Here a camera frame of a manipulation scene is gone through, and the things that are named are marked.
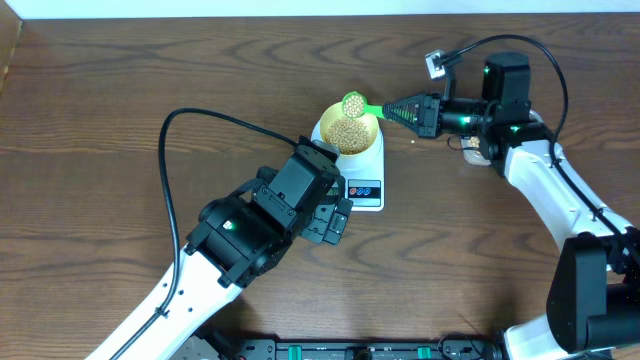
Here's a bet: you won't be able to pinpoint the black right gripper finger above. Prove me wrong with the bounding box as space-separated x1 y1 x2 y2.
382 94 425 116
385 115 420 135

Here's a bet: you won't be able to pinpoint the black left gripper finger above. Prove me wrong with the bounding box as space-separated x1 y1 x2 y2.
301 205 336 244
323 198 353 246

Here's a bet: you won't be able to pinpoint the green plastic scoop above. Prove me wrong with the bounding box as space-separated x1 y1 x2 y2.
341 91 385 119

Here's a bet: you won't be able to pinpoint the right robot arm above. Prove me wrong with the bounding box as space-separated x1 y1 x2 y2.
382 51 639 359

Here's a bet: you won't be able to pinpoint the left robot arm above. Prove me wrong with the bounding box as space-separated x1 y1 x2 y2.
90 137 352 359

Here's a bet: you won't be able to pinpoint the white digital kitchen scale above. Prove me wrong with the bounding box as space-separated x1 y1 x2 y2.
312 122 385 212

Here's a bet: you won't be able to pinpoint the yellow bowl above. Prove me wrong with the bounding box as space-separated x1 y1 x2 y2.
319 103 381 156

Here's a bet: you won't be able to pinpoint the soybeans in bowl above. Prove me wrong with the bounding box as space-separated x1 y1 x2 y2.
326 117 370 155

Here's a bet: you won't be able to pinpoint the clear plastic container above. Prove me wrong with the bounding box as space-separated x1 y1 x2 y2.
460 136 491 167

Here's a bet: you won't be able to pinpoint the soybeans in container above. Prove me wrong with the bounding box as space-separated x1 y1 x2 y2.
469 137 480 148

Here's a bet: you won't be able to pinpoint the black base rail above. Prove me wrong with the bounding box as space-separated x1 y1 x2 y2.
170 331 510 360

